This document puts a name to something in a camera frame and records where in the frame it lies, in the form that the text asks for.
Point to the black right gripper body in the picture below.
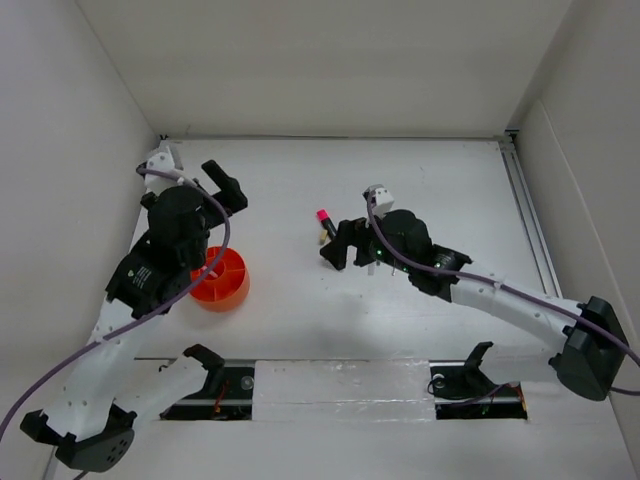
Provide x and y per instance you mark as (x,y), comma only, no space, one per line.
(368,251)

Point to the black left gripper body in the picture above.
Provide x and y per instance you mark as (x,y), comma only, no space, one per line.
(199,253)

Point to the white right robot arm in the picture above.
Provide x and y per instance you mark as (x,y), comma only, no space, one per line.
(586,336)

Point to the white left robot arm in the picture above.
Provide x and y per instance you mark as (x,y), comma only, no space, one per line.
(92,424)

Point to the pink black highlighter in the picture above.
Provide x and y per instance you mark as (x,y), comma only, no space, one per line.
(326,223)

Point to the orange round divided container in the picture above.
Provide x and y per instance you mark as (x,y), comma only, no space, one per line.
(226,287)

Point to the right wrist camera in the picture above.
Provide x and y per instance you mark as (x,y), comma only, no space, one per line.
(379,201)

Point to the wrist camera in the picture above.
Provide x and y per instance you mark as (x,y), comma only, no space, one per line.
(379,201)
(161,169)

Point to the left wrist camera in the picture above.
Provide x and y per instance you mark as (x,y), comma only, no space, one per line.
(161,169)

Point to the aluminium rail right side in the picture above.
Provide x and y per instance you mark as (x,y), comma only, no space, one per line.
(525,205)

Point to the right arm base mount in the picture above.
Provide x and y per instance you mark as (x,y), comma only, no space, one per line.
(475,397)

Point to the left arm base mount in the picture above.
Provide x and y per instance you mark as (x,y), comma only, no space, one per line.
(228,399)

